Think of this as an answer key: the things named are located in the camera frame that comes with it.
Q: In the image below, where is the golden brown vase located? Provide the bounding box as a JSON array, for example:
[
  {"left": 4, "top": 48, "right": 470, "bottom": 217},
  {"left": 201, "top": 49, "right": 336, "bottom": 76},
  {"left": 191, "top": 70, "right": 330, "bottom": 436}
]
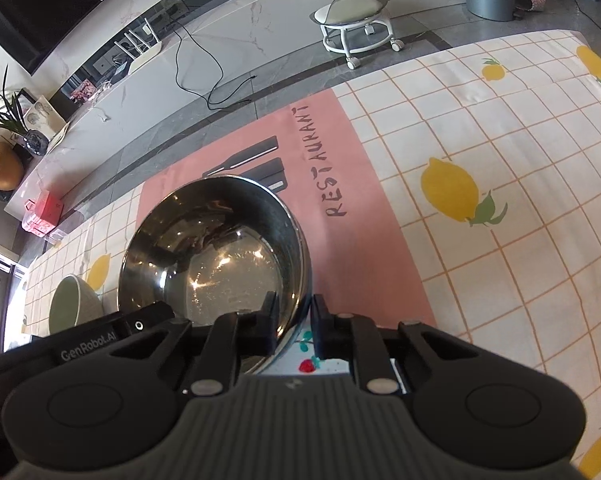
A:
[{"left": 0, "top": 143, "right": 25, "bottom": 192}]

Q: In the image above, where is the white framed photo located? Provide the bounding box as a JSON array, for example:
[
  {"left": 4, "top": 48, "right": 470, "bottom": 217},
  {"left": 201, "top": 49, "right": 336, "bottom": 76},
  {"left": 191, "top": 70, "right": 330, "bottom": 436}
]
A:
[{"left": 24, "top": 96, "right": 66, "bottom": 141}]

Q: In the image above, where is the green potted plant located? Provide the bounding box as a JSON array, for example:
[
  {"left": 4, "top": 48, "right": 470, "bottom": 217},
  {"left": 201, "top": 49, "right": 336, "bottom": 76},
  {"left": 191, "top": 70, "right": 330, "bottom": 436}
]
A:
[{"left": 0, "top": 67, "right": 49, "bottom": 157}]

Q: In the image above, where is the strawberry patterned plate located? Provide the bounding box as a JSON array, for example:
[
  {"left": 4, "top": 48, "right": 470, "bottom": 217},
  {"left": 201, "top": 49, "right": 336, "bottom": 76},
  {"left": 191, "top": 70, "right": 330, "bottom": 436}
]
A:
[{"left": 268, "top": 328, "right": 349, "bottom": 376}]

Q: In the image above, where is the black power cable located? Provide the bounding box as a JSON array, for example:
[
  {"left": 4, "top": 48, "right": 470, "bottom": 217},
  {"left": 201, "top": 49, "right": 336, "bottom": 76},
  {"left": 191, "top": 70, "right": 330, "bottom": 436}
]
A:
[{"left": 172, "top": 24, "right": 258, "bottom": 111}]

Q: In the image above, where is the lemon checkered tablecloth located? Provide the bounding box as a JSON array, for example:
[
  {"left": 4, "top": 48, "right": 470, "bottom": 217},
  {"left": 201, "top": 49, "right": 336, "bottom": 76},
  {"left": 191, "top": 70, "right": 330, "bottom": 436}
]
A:
[{"left": 23, "top": 30, "right": 601, "bottom": 479}]

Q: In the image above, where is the red tissue box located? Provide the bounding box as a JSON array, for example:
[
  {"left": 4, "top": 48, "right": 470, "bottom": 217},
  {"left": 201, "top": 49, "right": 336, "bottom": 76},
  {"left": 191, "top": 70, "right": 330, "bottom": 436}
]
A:
[{"left": 22, "top": 190, "right": 63, "bottom": 237}]

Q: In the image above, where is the stainless steel bowl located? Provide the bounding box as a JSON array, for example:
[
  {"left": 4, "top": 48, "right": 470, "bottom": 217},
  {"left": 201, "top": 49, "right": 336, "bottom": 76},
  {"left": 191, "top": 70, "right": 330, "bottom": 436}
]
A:
[{"left": 117, "top": 176, "right": 311, "bottom": 356}]

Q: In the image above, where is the white wifi router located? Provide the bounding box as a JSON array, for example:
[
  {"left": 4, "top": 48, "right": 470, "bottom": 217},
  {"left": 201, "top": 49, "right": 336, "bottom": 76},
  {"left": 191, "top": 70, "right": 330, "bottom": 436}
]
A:
[{"left": 114, "top": 18, "right": 163, "bottom": 74}]

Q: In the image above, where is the pink restaurant placemat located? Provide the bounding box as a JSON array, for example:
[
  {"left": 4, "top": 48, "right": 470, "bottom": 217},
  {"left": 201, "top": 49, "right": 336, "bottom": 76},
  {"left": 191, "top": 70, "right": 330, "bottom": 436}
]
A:
[{"left": 137, "top": 90, "right": 435, "bottom": 327}]

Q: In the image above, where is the green ceramic bowl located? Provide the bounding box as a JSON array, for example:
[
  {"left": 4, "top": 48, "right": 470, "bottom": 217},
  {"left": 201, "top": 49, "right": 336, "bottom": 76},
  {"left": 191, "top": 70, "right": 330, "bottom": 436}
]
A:
[{"left": 49, "top": 274, "right": 104, "bottom": 335}]

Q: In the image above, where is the white tv console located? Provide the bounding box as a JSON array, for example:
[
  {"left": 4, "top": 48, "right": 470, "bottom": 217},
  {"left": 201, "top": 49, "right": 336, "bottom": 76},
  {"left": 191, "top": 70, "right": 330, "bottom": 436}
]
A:
[{"left": 4, "top": 0, "right": 465, "bottom": 219}]

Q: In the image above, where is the white rolling stool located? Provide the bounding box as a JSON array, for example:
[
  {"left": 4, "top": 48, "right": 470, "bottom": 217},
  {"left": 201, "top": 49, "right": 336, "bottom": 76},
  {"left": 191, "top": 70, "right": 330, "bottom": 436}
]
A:
[{"left": 309, "top": 0, "right": 405, "bottom": 70}]

